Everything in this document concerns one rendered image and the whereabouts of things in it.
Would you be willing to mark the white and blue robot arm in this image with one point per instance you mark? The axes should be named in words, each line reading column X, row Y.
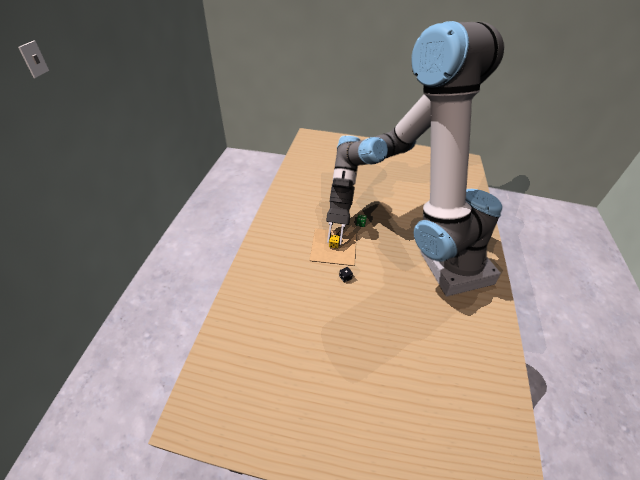
column 448, row 58

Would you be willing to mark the black die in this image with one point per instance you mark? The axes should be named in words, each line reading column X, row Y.
column 345, row 274

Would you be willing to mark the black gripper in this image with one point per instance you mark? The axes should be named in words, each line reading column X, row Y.
column 341, row 199

